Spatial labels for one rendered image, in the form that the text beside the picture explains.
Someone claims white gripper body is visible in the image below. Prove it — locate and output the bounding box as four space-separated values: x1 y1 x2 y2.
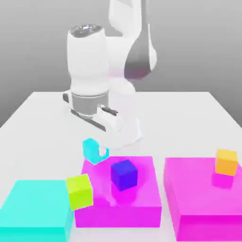
62 90 107 141

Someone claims small cyan cube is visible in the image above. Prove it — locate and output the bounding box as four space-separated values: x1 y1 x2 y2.
82 138 110 165

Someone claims small blue cube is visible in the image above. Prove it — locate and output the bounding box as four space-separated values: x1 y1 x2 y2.
110 159 138 192

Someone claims small lime green cube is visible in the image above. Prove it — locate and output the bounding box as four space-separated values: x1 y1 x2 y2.
65 173 94 211

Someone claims small orange cube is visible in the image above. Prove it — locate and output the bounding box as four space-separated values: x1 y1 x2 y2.
215 148 239 177

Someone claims large magenta box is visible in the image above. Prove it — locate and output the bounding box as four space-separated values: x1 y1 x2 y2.
74 156 163 229
163 156 242 242

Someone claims large cyan box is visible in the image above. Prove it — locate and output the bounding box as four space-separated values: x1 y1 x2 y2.
0 179 75 242

